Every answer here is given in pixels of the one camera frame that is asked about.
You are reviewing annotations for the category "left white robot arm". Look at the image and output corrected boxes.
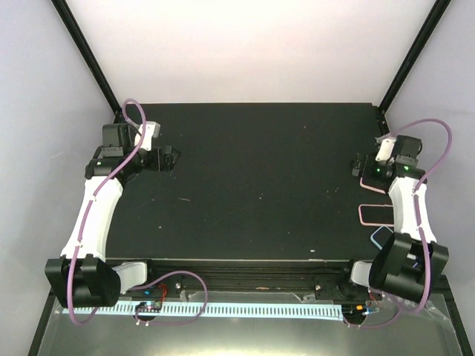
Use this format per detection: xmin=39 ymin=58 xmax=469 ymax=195
xmin=45 ymin=122 xmax=180 ymax=309

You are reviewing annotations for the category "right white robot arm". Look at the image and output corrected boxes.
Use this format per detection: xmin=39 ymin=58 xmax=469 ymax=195
xmin=337 ymin=135 xmax=449 ymax=304

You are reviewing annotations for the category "far pink cased phone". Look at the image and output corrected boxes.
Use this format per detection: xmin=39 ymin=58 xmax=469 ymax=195
xmin=359 ymin=177 xmax=390 ymax=194

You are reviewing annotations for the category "pink cased phone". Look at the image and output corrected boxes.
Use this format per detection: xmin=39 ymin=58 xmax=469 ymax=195
xmin=359 ymin=177 xmax=390 ymax=194
xmin=358 ymin=204 xmax=394 ymax=227

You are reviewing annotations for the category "middle pink cased phone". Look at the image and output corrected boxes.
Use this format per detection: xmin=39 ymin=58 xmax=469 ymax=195
xmin=358 ymin=204 xmax=394 ymax=227

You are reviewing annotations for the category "blue cased phone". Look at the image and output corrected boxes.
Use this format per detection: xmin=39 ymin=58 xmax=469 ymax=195
xmin=370 ymin=226 xmax=393 ymax=250

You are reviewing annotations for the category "right small circuit board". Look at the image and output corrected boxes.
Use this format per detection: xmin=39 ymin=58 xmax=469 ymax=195
xmin=341 ymin=304 xmax=375 ymax=316

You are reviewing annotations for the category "small circuit board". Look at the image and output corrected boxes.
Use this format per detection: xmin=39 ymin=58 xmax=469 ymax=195
xmin=341 ymin=304 xmax=375 ymax=316
xmin=135 ymin=301 xmax=163 ymax=313

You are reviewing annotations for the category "left small circuit board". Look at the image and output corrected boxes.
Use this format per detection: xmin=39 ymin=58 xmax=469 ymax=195
xmin=135 ymin=301 xmax=163 ymax=313

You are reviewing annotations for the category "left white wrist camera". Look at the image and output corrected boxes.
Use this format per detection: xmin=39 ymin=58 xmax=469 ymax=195
xmin=140 ymin=121 xmax=160 ymax=151

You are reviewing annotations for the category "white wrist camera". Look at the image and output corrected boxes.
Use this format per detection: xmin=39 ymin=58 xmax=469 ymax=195
xmin=375 ymin=136 xmax=396 ymax=162
xmin=140 ymin=121 xmax=160 ymax=151

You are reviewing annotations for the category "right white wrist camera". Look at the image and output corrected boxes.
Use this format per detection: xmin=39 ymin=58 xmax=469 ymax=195
xmin=375 ymin=136 xmax=396 ymax=162

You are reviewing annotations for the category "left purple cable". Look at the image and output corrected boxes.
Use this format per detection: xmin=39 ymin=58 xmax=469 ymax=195
xmin=66 ymin=98 xmax=146 ymax=327

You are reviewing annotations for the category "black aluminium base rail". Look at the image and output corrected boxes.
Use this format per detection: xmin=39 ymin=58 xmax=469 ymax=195
xmin=132 ymin=259 xmax=381 ymax=303

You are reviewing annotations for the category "white slotted cable duct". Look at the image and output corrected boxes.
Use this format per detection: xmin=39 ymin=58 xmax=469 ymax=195
xmin=61 ymin=300 xmax=343 ymax=323

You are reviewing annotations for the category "left black frame post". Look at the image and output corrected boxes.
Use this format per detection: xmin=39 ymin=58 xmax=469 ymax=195
xmin=50 ymin=0 xmax=122 ymax=122

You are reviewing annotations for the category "black frame post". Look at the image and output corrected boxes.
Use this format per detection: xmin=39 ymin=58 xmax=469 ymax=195
xmin=50 ymin=0 xmax=122 ymax=122
xmin=376 ymin=0 xmax=451 ymax=131

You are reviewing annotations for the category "right black frame post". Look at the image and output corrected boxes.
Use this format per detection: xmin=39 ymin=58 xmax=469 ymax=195
xmin=376 ymin=0 xmax=451 ymax=131

